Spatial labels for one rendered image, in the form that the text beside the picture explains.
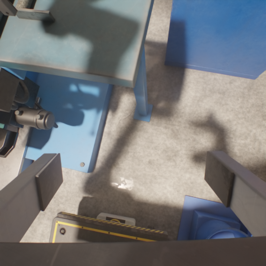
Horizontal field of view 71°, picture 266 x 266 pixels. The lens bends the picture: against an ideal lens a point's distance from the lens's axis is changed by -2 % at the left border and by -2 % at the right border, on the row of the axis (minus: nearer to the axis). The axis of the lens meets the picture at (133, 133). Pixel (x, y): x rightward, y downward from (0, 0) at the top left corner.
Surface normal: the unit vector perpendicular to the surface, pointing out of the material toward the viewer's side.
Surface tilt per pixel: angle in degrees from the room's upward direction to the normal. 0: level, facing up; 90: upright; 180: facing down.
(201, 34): 90
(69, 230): 0
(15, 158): 0
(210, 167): 84
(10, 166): 0
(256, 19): 90
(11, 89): 90
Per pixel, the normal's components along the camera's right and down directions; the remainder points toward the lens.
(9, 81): 0.97, 0.19
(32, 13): -0.22, 0.97
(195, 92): -0.09, -0.16
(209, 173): -1.00, 0.01
